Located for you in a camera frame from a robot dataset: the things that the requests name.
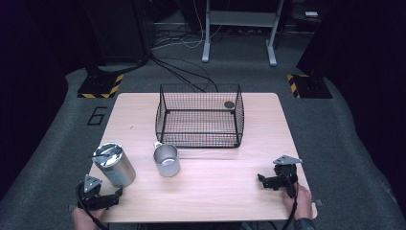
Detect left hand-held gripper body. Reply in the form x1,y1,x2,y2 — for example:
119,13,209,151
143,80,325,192
76,173,120,212

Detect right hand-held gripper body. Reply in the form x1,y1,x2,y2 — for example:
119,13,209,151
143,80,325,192
267,154,304,199

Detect steel tumbler with lid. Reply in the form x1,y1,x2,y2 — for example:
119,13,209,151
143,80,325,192
91,141,137,188

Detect silver metal mug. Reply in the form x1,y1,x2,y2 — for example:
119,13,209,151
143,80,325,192
152,141,182,178

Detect black wire basket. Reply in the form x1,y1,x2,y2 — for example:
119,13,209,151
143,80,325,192
154,83,245,150

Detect person's left hand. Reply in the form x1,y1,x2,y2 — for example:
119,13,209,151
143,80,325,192
71,205,107,230

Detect person's right hand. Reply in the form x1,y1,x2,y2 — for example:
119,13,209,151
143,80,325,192
282,182,316,221

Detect black stand base striped edge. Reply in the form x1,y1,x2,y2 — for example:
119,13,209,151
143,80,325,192
285,73,333,100
77,74,124,100

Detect dark curtain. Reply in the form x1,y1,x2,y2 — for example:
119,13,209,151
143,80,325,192
0,0,94,196
296,0,406,205

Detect black cabinet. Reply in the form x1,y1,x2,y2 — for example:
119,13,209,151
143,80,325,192
79,0,151,65

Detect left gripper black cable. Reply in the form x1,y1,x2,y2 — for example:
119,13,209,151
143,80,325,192
76,181,111,230

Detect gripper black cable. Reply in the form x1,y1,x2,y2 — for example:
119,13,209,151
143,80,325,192
76,181,111,230
277,171,301,230

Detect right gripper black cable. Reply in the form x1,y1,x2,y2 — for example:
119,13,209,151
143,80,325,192
277,171,301,230

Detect black floor cables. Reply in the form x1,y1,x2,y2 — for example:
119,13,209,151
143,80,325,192
99,52,220,94

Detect white floor cable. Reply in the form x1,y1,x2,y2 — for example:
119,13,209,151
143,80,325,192
150,0,224,51

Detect white metal desk frame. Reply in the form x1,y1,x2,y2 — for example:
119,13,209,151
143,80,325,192
201,0,285,67

